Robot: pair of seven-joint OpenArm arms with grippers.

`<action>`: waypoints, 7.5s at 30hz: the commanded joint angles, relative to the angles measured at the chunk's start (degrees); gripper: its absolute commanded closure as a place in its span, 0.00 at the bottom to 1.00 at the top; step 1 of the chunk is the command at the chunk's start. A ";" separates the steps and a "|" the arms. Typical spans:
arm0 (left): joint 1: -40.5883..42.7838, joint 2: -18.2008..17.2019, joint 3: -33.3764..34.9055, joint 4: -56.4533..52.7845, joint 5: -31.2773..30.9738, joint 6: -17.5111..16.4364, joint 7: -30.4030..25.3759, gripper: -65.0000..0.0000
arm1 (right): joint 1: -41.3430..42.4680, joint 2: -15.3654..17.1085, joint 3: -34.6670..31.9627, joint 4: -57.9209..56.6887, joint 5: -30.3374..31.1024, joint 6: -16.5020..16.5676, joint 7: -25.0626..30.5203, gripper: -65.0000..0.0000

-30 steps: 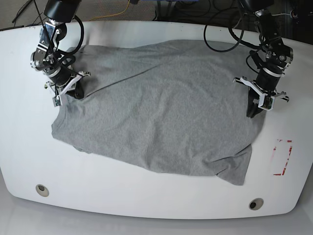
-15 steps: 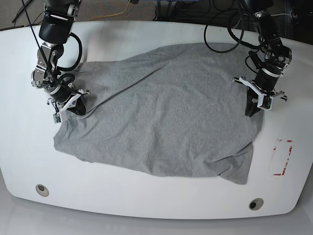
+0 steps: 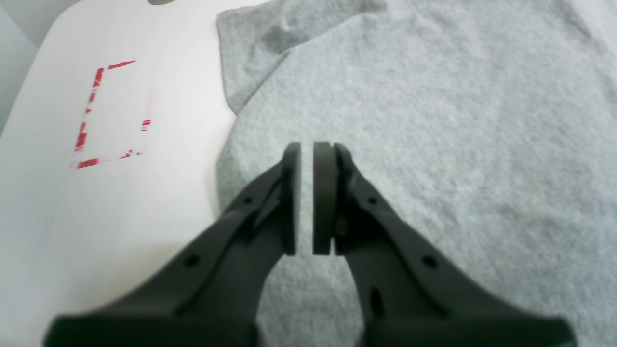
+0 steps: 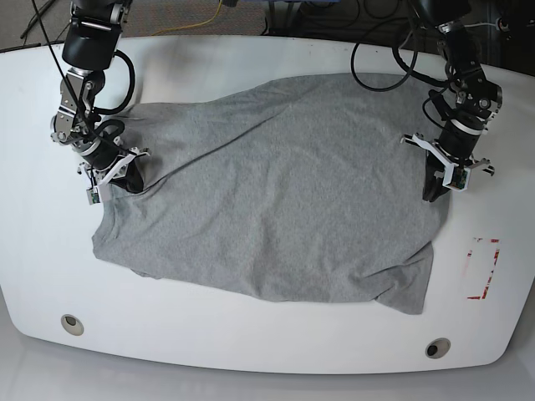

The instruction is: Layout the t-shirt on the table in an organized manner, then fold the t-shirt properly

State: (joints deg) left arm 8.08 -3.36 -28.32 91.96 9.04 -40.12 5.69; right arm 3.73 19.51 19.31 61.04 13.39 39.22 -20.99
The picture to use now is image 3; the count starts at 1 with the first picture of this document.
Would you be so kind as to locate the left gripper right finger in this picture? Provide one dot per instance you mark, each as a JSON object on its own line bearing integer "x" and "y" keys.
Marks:
{"x": 410, "y": 294}

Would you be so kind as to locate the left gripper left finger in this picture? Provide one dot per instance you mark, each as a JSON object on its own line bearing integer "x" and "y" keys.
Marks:
{"x": 208, "y": 295}

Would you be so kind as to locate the grey t-shirt with black lettering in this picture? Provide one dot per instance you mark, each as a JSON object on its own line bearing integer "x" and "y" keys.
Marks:
{"x": 488, "y": 125}

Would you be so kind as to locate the red tape rectangle marking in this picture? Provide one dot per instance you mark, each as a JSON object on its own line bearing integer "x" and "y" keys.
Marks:
{"x": 115, "y": 122}

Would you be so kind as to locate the right table cable grommet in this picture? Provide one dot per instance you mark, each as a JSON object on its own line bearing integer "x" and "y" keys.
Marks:
{"x": 159, "y": 2}

